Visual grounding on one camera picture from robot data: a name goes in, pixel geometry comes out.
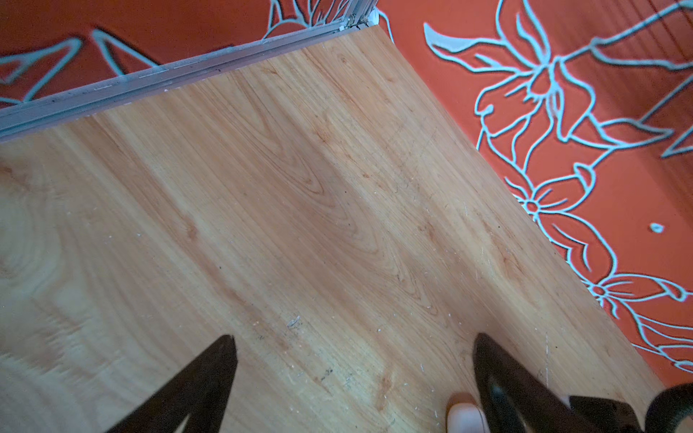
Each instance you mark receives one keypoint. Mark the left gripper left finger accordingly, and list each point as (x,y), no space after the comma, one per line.
(195,399)

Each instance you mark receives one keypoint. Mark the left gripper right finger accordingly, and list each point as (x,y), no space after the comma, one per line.
(512,398)

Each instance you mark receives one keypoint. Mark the cream earbud charging case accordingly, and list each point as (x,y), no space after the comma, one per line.
(466,418)

